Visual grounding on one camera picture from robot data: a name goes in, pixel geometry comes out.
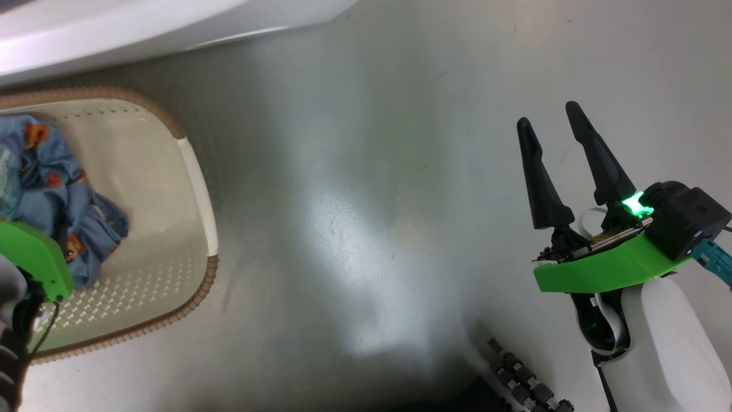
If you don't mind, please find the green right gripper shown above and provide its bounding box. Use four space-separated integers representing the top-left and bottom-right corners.
516 101 690 294

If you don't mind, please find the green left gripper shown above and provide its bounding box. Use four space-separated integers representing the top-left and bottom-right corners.
0 220 75 303

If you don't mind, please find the blue patterned clothing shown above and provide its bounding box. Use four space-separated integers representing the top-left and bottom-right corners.
0 114 130 290

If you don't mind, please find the cream basket with brown rim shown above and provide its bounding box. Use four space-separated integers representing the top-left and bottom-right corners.
0 86 220 365

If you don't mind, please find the white front-load washing machine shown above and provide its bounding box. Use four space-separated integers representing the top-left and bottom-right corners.
0 0 359 86

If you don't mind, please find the teal right camera connector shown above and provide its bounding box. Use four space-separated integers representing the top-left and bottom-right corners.
692 240 732 287

